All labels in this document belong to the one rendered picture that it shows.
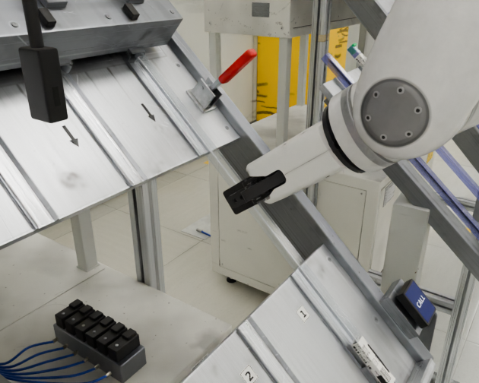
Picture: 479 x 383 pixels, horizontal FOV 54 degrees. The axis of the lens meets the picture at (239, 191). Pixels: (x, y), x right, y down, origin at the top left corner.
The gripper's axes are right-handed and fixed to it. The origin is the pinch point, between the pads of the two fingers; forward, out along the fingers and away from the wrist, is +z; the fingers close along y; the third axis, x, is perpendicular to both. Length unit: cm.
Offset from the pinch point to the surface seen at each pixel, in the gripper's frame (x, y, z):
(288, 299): 12.7, 3.7, -0.7
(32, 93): -12.7, 25.6, -11.1
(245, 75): -71, -259, 165
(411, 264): 26.3, -32.8, 3.3
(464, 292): 56, -82, 20
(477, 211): 35, -81, 5
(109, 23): -23.4, 6.0, -0.5
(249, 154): -4.2, -8.0, 2.9
